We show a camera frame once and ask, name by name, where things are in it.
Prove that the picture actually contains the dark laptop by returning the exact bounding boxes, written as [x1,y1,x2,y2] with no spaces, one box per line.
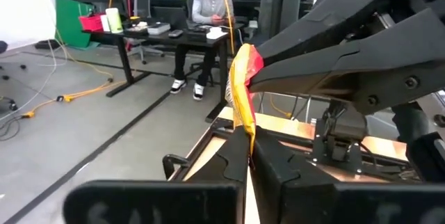
[152,6,191,31]

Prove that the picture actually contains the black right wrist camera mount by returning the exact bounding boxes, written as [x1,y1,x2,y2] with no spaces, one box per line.
[391,102,445,183]

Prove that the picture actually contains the yellow floor extension cord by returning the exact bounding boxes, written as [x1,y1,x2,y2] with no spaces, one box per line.
[20,25,127,119]

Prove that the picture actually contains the yellow power cord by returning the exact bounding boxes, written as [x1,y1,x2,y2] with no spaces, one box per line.
[269,93,293,119]

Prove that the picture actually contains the person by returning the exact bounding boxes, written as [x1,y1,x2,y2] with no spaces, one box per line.
[170,0,237,102]

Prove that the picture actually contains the white book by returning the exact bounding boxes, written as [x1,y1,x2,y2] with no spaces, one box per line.
[147,22,172,36]

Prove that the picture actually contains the green board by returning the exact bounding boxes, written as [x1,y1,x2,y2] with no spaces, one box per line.
[54,0,95,49]

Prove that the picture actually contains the red plastic container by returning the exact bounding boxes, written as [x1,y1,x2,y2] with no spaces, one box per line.
[79,14,106,32]

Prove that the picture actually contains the yellow hanging cord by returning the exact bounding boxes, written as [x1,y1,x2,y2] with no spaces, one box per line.
[221,0,236,57]

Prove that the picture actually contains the black rail bracket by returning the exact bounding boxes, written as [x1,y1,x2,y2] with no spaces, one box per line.
[162,153,191,179]

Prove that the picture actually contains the black rig post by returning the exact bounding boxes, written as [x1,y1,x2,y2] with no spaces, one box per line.
[204,39,230,124]

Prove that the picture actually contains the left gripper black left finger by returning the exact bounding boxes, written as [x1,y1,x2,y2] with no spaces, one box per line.
[184,126,250,183]

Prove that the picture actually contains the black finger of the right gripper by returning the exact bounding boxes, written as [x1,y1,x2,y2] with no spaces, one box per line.
[249,8,445,115]
[257,0,406,65]

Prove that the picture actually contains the black office desk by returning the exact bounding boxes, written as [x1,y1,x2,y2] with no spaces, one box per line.
[81,22,244,48]

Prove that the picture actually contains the grey mesh chair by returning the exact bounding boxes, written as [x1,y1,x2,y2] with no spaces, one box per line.
[127,0,166,65]

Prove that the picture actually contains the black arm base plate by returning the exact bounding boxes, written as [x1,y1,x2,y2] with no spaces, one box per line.
[311,143,364,175]

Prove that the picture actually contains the white floor cable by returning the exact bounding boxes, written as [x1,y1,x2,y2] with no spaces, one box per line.
[0,31,69,113]

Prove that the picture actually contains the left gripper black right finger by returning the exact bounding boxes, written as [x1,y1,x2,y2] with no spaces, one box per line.
[250,125,337,224]

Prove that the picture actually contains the pale green cup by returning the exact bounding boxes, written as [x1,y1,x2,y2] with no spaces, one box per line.
[105,7,124,34]

